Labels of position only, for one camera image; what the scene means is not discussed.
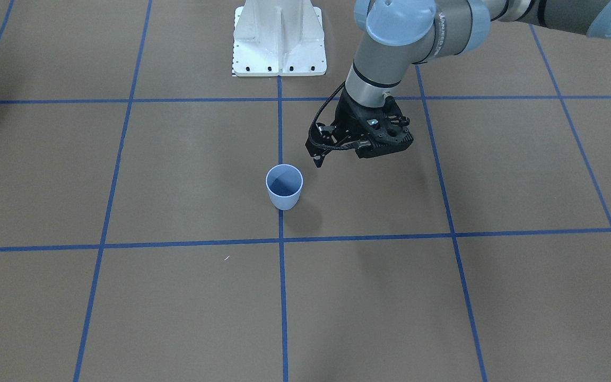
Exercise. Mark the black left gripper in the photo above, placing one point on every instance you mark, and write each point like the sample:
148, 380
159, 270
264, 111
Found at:
347, 115

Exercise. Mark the light blue plastic cup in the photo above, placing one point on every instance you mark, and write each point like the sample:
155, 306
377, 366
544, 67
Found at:
284, 184

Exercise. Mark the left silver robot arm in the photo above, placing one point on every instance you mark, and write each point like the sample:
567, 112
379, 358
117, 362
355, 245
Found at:
399, 34

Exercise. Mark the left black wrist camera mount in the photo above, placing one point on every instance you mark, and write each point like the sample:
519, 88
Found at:
385, 129

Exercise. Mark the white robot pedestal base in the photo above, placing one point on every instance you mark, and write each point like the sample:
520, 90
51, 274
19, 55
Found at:
278, 38

